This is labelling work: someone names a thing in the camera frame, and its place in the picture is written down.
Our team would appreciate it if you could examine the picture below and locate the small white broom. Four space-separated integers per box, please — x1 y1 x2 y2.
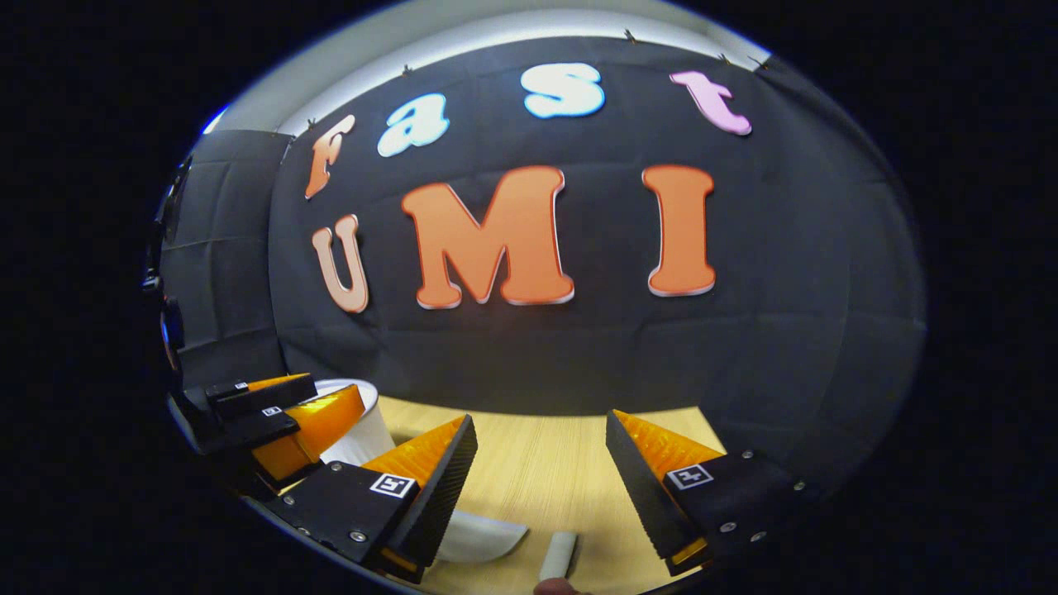
538 531 579 583

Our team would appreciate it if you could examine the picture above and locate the white dustpan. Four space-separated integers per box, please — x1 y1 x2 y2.
434 510 529 565

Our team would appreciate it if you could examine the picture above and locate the wooden desktop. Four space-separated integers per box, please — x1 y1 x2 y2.
374 395 730 595

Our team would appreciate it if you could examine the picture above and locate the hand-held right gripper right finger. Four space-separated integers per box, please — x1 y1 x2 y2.
605 409 821 578

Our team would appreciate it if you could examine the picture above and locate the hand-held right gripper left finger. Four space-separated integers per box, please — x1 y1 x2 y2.
264 415 479 585

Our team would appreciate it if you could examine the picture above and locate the black backdrop cloth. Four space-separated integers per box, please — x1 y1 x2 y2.
157 35 928 497

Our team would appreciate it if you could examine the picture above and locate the white ribbed garbage bin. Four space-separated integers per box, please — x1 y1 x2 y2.
312 378 397 466

